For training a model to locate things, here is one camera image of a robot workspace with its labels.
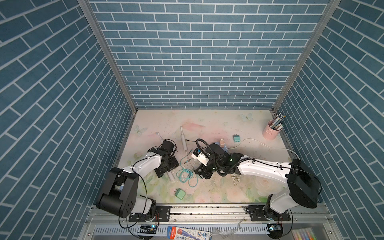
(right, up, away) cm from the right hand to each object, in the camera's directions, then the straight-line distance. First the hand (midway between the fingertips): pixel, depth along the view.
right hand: (197, 172), depth 77 cm
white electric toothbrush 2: (-15, -5, +7) cm, 17 cm away
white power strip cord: (+48, +11, +22) cm, 54 cm away
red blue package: (-8, -25, -9) cm, 28 cm away
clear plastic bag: (+13, -26, -8) cm, 30 cm away
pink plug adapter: (+17, +12, +24) cm, 31 cm away
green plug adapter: (-9, -12, +1) cm, 15 cm away
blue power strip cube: (+13, +13, +17) cm, 25 cm away
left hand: (-13, -2, +11) cm, 17 cm away
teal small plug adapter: (+27, +15, +25) cm, 40 cm away
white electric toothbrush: (-9, +13, +23) cm, 28 cm away
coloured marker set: (+50, -25, -9) cm, 56 cm away
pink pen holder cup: (+48, +19, +21) cm, 55 cm away
